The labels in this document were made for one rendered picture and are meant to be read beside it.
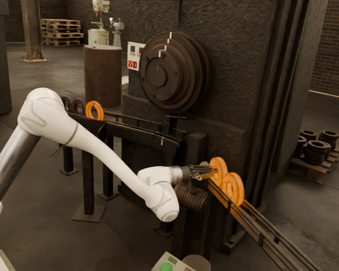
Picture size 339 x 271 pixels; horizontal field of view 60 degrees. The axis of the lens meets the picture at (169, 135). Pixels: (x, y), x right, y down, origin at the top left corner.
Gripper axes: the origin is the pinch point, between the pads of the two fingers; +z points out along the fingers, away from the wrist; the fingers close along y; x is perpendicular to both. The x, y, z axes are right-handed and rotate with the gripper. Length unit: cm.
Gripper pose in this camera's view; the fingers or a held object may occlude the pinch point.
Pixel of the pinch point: (218, 169)
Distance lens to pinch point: 151.0
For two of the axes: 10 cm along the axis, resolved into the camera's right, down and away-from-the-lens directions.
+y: 2.9, 3.9, -8.7
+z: 9.6, -0.8, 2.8
